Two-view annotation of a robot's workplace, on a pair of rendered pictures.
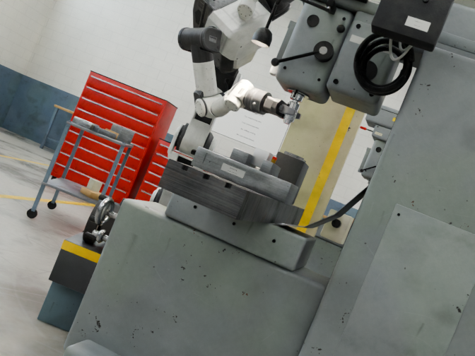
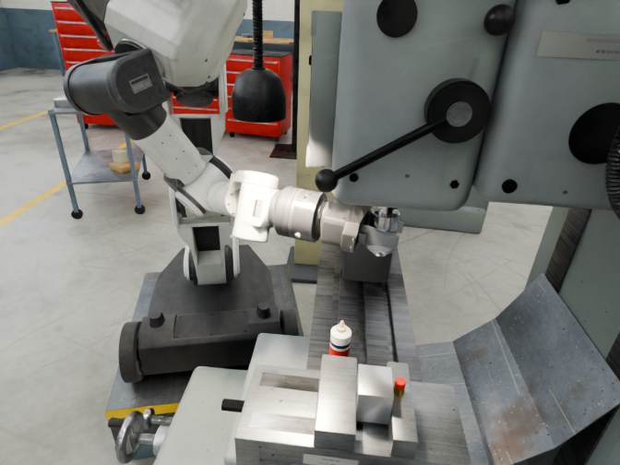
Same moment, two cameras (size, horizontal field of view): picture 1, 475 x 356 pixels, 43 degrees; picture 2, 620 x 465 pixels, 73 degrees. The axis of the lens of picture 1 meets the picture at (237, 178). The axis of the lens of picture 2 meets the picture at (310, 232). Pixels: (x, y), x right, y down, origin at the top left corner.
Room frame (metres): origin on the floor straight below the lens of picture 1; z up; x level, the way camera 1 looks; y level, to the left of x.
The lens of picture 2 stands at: (1.65, 0.14, 1.56)
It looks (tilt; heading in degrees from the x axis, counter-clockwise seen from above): 29 degrees down; 350
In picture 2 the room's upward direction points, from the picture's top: 3 degrees clockwise
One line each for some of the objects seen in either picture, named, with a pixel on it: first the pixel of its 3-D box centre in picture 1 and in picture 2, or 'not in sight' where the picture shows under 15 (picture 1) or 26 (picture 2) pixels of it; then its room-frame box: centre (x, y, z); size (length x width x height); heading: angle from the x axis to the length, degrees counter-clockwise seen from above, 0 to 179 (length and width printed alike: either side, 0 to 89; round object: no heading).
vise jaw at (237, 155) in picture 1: (244, 158); (336, 399); (2.10, 0.00, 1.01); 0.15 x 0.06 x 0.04; 165
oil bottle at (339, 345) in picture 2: not in sight; (339, 341); (2.26, -0.04, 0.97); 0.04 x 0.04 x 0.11
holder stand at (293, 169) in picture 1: (286, 177); (365, 229); (2.64, -0.20, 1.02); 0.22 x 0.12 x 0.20; 168
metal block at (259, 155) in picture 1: (261, 159); (373, 393); (2.08, -0.05, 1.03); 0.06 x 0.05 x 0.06; 165
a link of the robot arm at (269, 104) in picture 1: (269, 105); (329, 220); (2.28, -0.01, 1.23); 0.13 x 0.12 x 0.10; 152
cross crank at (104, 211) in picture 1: (112, 215); (145, 437); (2.36, 0.39, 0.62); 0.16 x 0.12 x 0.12; 76
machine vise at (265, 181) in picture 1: (247, 170); (351, 415); (2.09, -0.02, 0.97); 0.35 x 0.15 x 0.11; 75
